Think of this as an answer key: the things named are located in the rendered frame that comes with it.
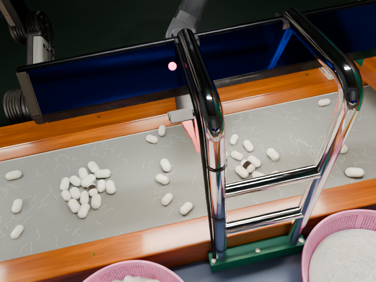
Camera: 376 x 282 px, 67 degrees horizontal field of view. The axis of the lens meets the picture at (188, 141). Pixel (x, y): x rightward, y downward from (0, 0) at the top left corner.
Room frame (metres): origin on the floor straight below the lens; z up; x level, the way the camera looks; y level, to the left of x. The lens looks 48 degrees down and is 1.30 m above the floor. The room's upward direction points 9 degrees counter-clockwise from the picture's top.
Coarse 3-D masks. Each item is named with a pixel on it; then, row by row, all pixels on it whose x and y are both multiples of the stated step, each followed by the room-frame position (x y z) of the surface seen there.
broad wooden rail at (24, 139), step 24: (312, 72) 0.68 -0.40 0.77; (240, 96) 0.62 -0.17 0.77; (264, 96) 0.61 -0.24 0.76; (288, 96) 0.61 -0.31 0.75; (312, 96) 0.60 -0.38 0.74; (72, 120) 0.63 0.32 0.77; (96, 120) 0.62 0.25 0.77; (120, 120) 0.60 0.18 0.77; (144, 120) 0.59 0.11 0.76; (168, 120) 0.58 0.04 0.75; (0, 144) 0.58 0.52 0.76; (24, 144) 0.57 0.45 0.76; (48, 144) 0.56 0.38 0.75; (72, 144) 0.56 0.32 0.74
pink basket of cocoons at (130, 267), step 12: (120, 264) 0.20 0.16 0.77; (132, 264) 0.20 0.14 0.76; (144, 264) 0.19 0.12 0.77; (156, 264) 0.19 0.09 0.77; (96, 276) 0.19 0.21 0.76; (108, 276) 0.19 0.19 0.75; (120, 276) 0.19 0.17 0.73; (132, 276) 0.19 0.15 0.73; (144, 276) 0.18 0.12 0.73; (156, 276) 0.18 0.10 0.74; (168, 276) 0.17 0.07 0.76
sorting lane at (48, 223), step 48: (336, 96) 0.59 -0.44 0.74; (96, 144) 0.55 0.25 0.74; (144, 144) 0.52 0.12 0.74; (192, 144) 0.49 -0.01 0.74; (240, 144) 0.47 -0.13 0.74; (288, 144) 0.44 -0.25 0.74; (0, 192) 0.43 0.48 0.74; (48, 192) 0.41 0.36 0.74; (144, 192) 0.37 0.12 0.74; (192, 192) 0.35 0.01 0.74; (288, 192) 0.31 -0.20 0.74; (0, 240) 0.30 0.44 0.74; (48, 240) 0.29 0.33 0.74
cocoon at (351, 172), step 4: (348, 168) 0.33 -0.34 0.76; (352, 168) 0.33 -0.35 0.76; (356, 168) 0.33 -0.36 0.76; (360, 168) 0.33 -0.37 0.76; (348, 172) 0.33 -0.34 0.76; (352, 172) 0.32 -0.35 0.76; (356, 172) 0.32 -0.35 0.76; (360, 172) 0.32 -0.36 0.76; (352, 176) 0.32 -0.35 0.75; (356, 176) 0.32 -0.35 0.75; (360, 176) 0.31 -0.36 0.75
